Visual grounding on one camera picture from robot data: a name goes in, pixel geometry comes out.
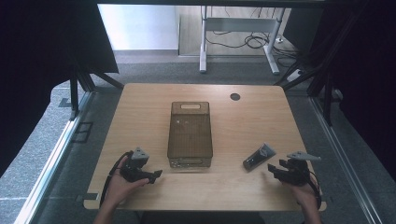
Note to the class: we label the black curtain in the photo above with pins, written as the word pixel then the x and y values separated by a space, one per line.
pixel 364 77
pixel 37 62

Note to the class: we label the white power strip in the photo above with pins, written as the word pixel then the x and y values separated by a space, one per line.
pixel 294 75

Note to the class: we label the person's right hand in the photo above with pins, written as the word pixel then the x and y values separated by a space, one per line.
pixel 303 196

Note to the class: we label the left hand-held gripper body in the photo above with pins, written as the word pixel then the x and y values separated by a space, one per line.
pixel 137 169

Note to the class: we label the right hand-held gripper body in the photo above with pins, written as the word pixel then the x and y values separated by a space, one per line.
pixel 297 174

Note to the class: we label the black metal stand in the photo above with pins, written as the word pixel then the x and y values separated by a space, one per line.
pixel 74 93
pixel 327 93

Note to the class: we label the grey squeeze tube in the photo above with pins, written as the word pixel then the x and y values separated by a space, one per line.
pixel 258 157

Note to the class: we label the white metal desk frame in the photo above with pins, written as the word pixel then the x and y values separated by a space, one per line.
pixel 203 46

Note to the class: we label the person's left hand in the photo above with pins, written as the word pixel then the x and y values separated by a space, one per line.
pixel 118 189

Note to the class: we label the aluminium floor rail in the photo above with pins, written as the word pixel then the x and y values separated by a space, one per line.
pixel 53 155
pixel 342 161

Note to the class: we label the brown translucent plastic bin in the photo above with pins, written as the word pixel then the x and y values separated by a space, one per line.
pixel 190 137

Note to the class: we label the round black table grommet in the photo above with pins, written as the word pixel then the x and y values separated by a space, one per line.
pixel 235 96

